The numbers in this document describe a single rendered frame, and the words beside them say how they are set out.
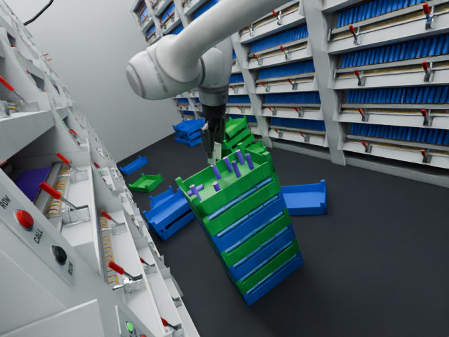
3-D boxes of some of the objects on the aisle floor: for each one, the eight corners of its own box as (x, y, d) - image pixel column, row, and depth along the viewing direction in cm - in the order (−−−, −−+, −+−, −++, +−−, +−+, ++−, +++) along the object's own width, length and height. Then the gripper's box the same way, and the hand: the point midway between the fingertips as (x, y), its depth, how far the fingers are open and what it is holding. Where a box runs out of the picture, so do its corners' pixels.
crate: (327, 190, 137) (324, 179, 133) (326, 214, 121) (323, 202, 118) (276, 194, 151) (272, 184, 148) (270, 216, 136) (266, 205, 132)
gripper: (209, 115, 65) (211, 178, 81) (236, 94, 76) (234, 153, 92) (187, 108, 68) (193, 170, 84) (217, 89, 79) (217, 147, 94)
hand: (214, 154), depth 85 cm, fingers open, 3 cm apart
